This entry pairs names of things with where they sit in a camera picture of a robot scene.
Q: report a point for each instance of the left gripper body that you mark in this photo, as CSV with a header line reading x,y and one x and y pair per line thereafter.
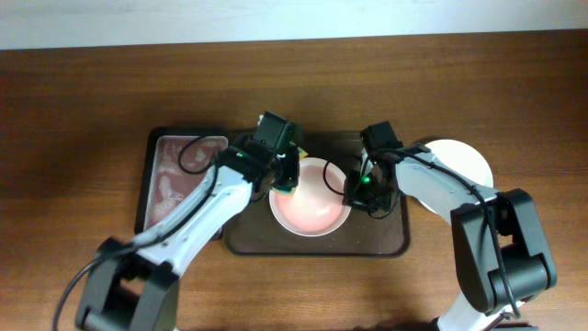
x,y
288,171

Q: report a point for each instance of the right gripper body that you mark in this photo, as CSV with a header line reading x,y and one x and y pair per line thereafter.
x,y
367,192

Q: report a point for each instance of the green yellow sponge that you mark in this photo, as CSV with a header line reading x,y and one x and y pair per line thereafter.
x,y
288,170

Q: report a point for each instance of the white plate top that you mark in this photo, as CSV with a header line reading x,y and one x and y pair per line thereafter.
x,y
311,209

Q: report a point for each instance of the white plate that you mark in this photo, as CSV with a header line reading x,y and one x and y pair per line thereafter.
x,y
464,160
311,209

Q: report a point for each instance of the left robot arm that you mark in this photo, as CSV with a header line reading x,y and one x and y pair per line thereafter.
x,y
135,286

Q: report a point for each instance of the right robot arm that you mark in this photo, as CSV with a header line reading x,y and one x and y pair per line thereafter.
x,y
502,255

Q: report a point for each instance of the brown serving tray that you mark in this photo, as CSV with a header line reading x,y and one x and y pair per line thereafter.
x,y
256,232

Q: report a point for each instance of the black tray with red water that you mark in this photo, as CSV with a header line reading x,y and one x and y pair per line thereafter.
x,y
173,156

